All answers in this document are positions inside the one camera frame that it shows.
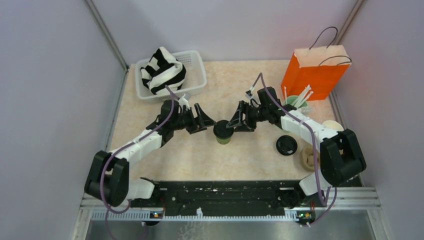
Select orange paper bag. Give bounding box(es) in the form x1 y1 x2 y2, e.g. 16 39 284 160
280 38 353 101

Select stack of paper cups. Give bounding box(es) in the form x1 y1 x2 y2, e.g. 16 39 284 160
322 120 344 132

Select black white striped cloth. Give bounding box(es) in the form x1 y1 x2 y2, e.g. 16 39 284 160
139 46 187 95

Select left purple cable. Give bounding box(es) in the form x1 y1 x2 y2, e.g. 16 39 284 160
99 85 181 215

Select green straw holder cup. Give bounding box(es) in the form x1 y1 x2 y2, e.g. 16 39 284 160
284 95 312 114

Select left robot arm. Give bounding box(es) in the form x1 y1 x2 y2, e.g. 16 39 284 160
84 99 216 207

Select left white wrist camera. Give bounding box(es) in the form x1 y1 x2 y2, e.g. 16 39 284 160
178 93 191 110

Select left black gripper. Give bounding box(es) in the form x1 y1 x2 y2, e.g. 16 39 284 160
171 102 217 134

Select purple cable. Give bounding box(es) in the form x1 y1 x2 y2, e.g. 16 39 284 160
99 85 181 215
251 72 338 227

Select white wrapped straws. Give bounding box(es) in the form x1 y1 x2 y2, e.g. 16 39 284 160
284 85 314 108

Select white plastic basket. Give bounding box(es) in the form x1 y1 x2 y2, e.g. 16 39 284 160
134 50 207 104

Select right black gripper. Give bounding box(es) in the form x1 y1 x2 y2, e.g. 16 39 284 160
226 100 269 133

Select green paper coffee cup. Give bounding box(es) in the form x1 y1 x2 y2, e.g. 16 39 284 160
216 136 231 145

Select cardboard cup carrier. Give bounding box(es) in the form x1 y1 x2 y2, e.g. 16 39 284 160
300 145 315 172

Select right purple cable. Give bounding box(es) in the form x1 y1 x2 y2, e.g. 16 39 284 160
251 72 338 227

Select black lid on table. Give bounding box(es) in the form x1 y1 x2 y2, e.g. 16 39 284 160
275 135 298 156

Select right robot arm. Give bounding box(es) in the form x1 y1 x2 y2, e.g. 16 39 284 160
226 87 367 206

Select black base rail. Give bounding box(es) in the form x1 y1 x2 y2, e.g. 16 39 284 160
130 180 323 217

